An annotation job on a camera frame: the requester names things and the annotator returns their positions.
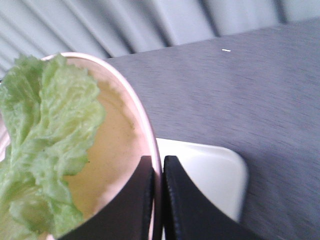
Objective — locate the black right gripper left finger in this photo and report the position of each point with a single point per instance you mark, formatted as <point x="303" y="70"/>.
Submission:
<point x="128" y="215"/>

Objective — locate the green lettuce leaf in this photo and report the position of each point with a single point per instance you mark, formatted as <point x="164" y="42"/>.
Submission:
<point x="51" y="112"/>

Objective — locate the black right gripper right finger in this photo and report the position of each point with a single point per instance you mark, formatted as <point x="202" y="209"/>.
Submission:
<point x="188" y="213"/>

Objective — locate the grey pleated curtain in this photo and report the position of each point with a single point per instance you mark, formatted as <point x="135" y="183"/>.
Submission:
<point x="115" y="28"/>

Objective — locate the pink round plate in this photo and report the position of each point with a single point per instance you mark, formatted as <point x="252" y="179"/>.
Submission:
<point x="124" y="136"/>

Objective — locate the cream bear serving tray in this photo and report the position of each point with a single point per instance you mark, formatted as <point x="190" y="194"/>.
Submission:
<point x="219" y="173"/>

